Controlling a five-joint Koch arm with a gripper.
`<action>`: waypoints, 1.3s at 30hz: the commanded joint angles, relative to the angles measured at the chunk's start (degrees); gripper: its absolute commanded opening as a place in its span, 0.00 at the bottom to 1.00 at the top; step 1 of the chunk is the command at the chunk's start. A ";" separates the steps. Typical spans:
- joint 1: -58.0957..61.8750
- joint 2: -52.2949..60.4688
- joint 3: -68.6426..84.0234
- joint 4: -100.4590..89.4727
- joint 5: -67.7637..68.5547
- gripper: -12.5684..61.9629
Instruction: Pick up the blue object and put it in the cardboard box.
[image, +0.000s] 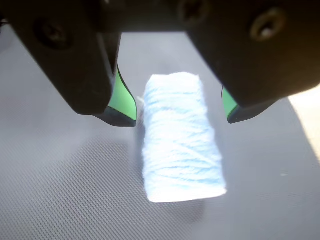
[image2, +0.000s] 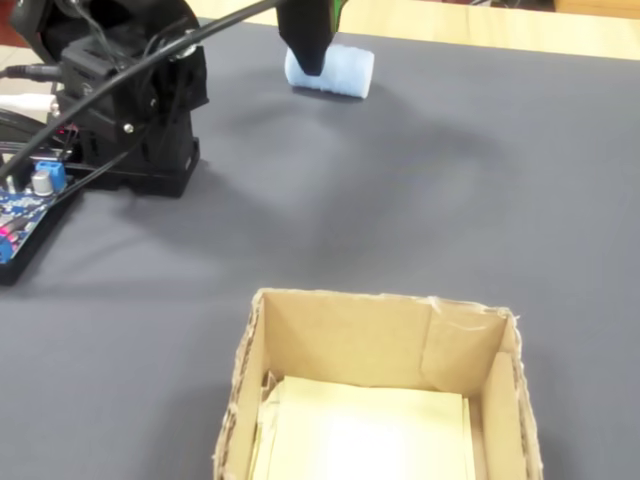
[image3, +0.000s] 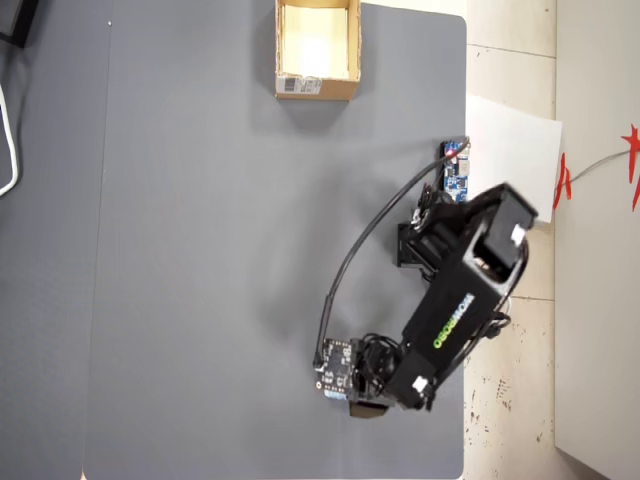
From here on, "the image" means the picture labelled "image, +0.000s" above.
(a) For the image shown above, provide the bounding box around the light blue yarn-wrapped block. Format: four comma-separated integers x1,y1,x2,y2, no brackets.
141,71,228,204

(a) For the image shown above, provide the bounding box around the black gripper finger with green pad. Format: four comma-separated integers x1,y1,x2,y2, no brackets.
178,0,320,125
0,0,138,128

